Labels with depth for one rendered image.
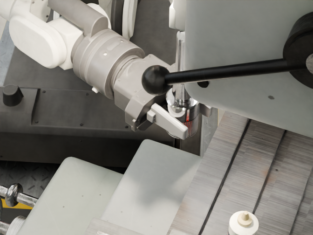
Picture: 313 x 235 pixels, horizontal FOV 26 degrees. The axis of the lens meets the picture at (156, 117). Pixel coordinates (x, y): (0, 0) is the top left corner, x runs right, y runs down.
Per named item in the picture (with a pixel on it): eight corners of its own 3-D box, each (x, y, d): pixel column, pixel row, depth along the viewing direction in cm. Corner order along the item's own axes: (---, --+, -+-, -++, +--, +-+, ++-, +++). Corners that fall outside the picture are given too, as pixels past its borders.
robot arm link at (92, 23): (83, 96, 102) (32, 59, 107) (131, 67, 108) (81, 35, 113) (87, 34, 94) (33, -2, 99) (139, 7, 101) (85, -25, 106)
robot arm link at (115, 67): (134, 103, 90) (72, 60, 95) (135, 148, 97) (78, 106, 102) (195, 54, 96) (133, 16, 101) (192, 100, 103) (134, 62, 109)
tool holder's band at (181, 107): (185, 119, 91) (185, 114, 91) (158, 102, 93) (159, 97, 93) (206, 99, 94) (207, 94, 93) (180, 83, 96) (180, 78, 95)
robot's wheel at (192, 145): (181, 132, 187) (183, 82, 172) (199, 133, 187) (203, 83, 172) (177, 192, 174) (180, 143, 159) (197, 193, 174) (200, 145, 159)
